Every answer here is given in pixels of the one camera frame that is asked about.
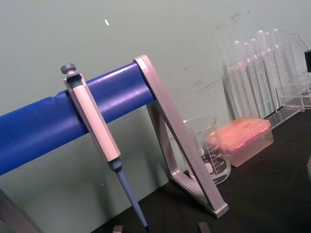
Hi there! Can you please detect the clear glass beaker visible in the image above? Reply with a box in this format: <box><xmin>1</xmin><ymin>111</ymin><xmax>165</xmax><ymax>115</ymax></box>
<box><xmin>182</xmin><ymin>116</ymin><xmax>231</xmax><ymax>186</ymax></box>

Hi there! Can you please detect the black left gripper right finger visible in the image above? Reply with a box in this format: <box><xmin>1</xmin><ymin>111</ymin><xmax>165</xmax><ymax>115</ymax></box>
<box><xmin>197</xmin><ymin>221</ymin><xmax>210</xmax><ymax>233</ymax></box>

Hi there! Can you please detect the grey stand with blue bar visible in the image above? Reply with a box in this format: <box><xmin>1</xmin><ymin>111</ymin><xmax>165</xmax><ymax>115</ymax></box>
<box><xmin>0</xmin><ymin>54</ymin><xmax>229</xmax><ymax>233</ymax></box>

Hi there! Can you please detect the clear acrylic test tube rack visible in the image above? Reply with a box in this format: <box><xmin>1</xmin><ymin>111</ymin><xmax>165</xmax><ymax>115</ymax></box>
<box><xmin>222</xmin><ymin>31</ymin><xmax>306</xmax><ymax>131</ymax></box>

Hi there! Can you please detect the orange pipette tip box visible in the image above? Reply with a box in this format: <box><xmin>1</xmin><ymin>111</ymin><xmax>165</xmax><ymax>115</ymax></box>
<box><xmin>206</xmin><ymin>116</ymin><xmax>275</xmax><ymax>168</ymax></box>

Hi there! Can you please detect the small clear acrylic rack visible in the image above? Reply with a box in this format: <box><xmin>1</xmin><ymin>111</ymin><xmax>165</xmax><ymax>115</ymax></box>
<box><xmin>281</xmin><ymin>70</ymin><xmax>311</xmax><ymax>110</ymax></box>

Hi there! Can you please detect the black box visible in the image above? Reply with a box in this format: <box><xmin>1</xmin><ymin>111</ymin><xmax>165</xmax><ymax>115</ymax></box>
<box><xmin>304</xmin><ymin>50</ymin><xmax>311</xmax><ymax>73</ymax></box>

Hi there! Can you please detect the black table cloth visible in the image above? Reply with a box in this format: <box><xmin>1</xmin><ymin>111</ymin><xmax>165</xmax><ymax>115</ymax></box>
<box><xmin>91</xmin><ymin>106</ymin><xmax>311</xmax><ymax>233</ymax></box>

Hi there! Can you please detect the clear glass test tube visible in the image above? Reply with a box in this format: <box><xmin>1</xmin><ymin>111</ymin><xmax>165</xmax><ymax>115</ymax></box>
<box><xmin>232</xmin><ymin>40</ymin><xmax>259</xmax><ymax>118</ymax></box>
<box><xmin>242</xmin><ymin>42</ymin><xmax>268</xmax><ymax>117</ymax></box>
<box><xmin>263</xmin><ymin>32</ymin><xmax>287</xmax><ymax>110</ymax></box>
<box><xmin>257</xmin><ymin>29</ymin><xmax>280</xmax><ymax>112</ymax></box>
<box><xmin>249</xmin><ymin>38</ymin><xmax>275</xmax><ymax>115</ymax></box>

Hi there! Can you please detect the white and grey pipette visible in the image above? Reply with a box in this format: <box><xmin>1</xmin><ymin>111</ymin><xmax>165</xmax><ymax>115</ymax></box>
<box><xmin>60</xmin><ymin>62</ymin><xmax>149</xmax><ymax>230</ymax></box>

